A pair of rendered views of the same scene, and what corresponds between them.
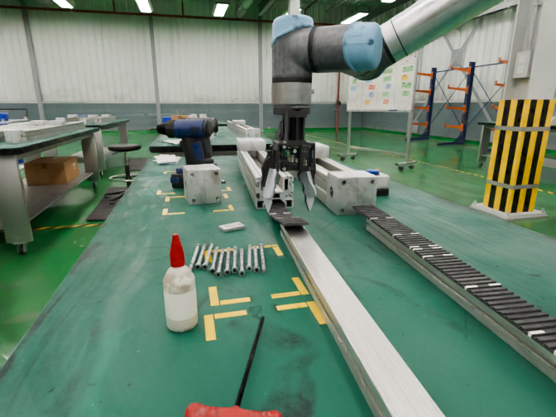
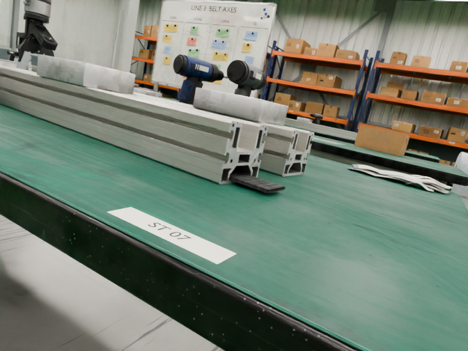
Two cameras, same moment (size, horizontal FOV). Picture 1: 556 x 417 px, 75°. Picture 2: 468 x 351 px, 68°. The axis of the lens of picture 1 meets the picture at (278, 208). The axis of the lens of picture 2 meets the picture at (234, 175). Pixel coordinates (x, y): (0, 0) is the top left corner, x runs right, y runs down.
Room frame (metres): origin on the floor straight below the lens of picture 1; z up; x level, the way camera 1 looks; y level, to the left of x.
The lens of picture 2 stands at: (2.05, -0.41, 0.88)
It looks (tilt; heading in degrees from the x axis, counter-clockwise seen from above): 11 degrees down; 132
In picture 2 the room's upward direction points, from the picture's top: 12 degrees clockwise
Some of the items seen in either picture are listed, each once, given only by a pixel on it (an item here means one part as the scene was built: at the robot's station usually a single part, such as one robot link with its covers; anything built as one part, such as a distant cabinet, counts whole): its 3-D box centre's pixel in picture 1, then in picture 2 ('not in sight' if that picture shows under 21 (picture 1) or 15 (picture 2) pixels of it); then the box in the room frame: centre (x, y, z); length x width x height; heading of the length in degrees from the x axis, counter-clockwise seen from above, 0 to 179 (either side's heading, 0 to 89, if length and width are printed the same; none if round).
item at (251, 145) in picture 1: (250, 146); (239, 113); (1.56, 0.12, 0.87); 0.16 x 0.11 x 0.07; 10
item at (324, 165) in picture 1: (308, 166); (82, 106); (1.34, -0.11, 0.82); 0.80 x 0.10 x 0.09; 10
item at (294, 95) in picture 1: (293, 96); (36, 9); (0.71, -0.03, 1.06); 0.08 x 0.08 x 0.05
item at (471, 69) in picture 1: (456, 103); not in sight; (10.35, -4.89, 1.10); 3.30 x 0.90 x 2.20; 14
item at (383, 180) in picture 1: (368, 183); not in sight; (1.09, -0.28, 0.81); 0.10 x 0.08 x 0.06; 100
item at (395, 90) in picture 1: (378, 110); not in sight; (6.72, -1.80, 0.97); 1.51 x 0.50 x 1.95; 34
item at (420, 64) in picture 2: not in sight; (419, 115); (-0.89, 9.49, 1.59); 2.83 x 0.98 x 3.17; 14
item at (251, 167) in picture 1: (257, 168); (152, 114); (1.31, 0.08, 0.82); 0.80 x 0.10 x 0.09; 10
